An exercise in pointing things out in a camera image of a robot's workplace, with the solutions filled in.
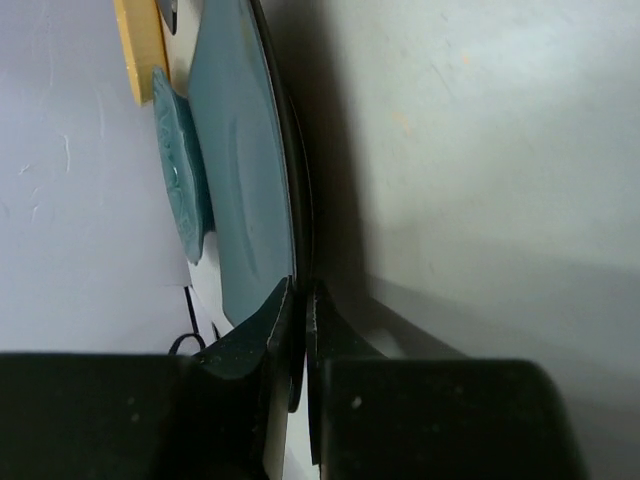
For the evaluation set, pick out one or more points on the teal scalloped round plate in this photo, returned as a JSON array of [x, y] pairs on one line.
[[182, 165]]

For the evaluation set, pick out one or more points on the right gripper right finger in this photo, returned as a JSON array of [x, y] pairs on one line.
[[328, 335]]

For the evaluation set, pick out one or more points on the teal square plate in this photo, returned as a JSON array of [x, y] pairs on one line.
[[253, 155]]

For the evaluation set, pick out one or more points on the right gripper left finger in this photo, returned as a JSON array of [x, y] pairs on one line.
[[243, 392]]

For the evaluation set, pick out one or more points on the yellow small square plate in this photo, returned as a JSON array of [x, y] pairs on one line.
[[141, 33]]

